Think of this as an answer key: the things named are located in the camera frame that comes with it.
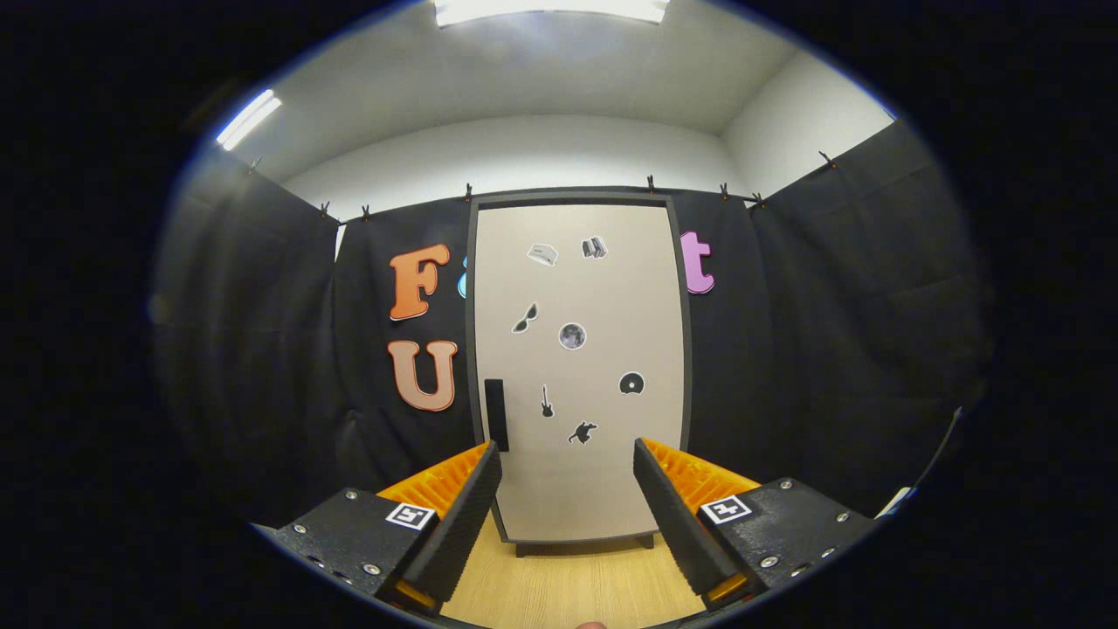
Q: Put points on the row of black backdrop clips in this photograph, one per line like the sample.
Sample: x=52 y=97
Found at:
x=469 y=191

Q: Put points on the dark grey shoe cabinet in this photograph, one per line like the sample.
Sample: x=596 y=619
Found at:
x=572 y=197

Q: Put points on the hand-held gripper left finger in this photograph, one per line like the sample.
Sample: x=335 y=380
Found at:
x=467 y=520

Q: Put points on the wide ceiling light panel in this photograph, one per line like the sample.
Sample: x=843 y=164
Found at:
x=550 y=9

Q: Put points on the narrow ceiling light strip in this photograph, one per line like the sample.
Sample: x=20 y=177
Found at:
x=249 y=120

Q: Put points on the black backdrop cloth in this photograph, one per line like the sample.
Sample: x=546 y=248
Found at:
x=786 y=349

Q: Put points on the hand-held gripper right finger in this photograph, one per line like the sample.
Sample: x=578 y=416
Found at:
x=672 y=524

